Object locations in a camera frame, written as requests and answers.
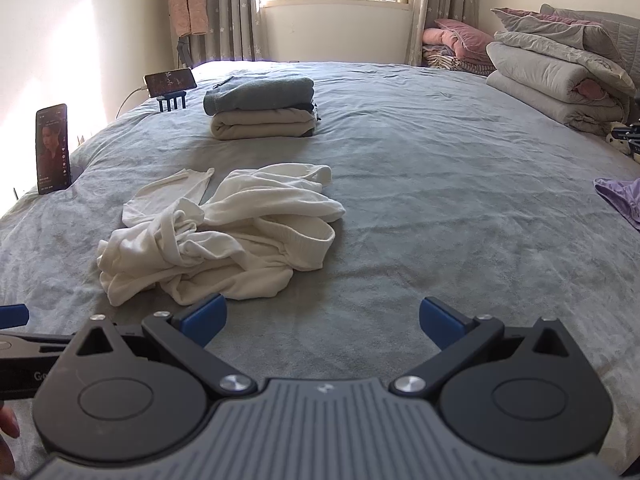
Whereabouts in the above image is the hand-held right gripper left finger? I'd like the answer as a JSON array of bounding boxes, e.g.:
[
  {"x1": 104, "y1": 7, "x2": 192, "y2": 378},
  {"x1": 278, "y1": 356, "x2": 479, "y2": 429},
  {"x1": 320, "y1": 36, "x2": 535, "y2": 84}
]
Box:
[{"x1": 60, "y1": 294, "x2": 258, "y2": 402}]

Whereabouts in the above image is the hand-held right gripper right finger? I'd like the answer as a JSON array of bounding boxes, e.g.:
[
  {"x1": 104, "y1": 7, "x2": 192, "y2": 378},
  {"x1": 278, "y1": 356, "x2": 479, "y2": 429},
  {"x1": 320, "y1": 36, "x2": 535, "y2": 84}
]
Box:
[{"x1": 389, "y1": 296, "x2": 588, "y2": 400}]

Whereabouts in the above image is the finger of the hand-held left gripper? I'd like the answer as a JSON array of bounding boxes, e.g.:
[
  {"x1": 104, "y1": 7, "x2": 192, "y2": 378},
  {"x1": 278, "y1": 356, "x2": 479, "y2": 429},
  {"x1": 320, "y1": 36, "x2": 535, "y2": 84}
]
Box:
[
  {"x1": 0, "y1": 332, "x2": 76, "y2": 361},
  {"x1": 0, "y1": 304, "x2": 30, "y2": 332}
]

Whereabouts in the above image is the white garment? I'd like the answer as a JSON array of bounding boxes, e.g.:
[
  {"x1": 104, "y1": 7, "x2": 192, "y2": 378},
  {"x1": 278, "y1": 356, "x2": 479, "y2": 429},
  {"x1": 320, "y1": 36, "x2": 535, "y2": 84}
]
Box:
[{"x1": 96, "y1": 162, "x2": 347, "y2": 308}]

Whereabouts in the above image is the person's left hand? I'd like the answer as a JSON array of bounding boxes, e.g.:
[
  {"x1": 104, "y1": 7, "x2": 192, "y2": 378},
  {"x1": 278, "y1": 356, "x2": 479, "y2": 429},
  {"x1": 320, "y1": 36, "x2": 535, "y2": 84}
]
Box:
[{"x1": 0, "y1": 404, "x2": 21, "y2": 439}]

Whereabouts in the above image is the grey bed blanket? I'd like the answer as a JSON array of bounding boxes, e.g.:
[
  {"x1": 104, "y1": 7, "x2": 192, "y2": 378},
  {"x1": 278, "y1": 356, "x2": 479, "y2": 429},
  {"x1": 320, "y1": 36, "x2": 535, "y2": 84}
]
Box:
[{"x1": 0, "y1": 60, "x2": 640, "y2": 480}]

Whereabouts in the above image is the beige folded garment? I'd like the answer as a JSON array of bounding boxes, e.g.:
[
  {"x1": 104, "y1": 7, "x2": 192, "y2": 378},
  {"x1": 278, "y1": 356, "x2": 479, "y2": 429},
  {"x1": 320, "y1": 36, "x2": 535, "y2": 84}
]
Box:
[{"x1": 210, "y1": 107, "x2": 318, "y2": 141}]

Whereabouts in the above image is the blue phone stand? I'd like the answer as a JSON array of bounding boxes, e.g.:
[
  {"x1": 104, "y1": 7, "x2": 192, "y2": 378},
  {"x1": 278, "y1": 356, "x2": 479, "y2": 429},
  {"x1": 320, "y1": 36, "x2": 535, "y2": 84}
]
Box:
[{"x1": 156, "y1": 89, "x2": 188, "y2": 112}]

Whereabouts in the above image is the purple garment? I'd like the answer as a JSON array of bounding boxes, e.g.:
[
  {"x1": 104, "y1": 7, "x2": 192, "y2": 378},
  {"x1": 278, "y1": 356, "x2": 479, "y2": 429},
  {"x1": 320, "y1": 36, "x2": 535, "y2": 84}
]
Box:
[{"x1": 594, "y1": 176, "x2": 640, "y2": 231}]

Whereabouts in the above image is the grey-blue folded sweater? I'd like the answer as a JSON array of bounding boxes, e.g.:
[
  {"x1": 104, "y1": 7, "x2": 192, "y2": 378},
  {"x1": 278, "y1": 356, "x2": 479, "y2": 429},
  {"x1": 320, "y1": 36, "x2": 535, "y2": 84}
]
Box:
[{"x1": 203, "y1": 76, "x2": 316, "y2": 116}]

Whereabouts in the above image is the black folded garment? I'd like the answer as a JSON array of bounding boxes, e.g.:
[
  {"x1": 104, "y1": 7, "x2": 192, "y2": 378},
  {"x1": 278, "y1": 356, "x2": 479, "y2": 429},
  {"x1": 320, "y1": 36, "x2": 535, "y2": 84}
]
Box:
[{"x1": 292, "y1": 102, "x2": 321, "y2": 136}]

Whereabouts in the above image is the white plush toy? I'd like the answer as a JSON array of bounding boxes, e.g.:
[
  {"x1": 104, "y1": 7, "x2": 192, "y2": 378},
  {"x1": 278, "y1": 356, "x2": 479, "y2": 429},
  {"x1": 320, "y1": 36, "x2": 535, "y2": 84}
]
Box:
[{"x1": 605, "y1": 122, "x2": 632, "y2": 153}]

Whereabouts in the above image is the thick folded grey quilt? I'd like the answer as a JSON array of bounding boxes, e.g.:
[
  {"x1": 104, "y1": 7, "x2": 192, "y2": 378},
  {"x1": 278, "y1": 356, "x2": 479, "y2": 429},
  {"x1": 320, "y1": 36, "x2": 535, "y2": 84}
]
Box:
[{"x1": 485, "y1": 42, "x2": 631, "y2": 136}]

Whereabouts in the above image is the striped folded blanket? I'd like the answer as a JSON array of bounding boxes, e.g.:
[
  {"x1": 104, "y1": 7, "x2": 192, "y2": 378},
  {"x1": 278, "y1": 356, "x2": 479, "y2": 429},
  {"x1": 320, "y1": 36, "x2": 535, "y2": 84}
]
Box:
[{"x1": 422, "y1": 46, "x2": 496, "y2": 77}]

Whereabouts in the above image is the mauve pillow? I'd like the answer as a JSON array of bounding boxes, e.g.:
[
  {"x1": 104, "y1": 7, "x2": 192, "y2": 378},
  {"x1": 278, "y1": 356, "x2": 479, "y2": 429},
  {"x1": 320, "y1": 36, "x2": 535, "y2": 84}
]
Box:
[{"x1": 435, "y1": 19, "x2": 496, "y2": 53}]

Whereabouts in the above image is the thin grey quilt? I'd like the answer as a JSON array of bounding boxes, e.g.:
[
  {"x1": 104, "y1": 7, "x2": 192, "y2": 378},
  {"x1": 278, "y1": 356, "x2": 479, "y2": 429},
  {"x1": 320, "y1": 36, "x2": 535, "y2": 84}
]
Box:
[{"x1": 494, "y1": 30, "x2": 636, "y2": 96}]

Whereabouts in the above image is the grey pillow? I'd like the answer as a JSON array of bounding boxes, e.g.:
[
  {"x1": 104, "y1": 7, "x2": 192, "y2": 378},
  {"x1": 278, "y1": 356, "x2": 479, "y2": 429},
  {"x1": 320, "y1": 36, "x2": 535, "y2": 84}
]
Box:
[{"x1": 491, "y1": 7, "x2": 621, "y2": 61}]

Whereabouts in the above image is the white charging cable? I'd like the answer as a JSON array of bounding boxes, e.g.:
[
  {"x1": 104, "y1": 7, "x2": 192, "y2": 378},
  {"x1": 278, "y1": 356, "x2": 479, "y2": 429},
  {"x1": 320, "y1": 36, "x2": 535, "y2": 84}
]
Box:
[{"x1": 116, "y1": 86, "x2": 148, "y2": 118}]

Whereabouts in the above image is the cabled black smartphone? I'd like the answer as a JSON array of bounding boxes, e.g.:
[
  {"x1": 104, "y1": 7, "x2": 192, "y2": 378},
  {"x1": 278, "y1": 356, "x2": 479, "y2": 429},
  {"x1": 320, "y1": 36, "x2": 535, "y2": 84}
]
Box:
[{"x1": 144, "y1": 68, "x2": 197, "y2": 98}]

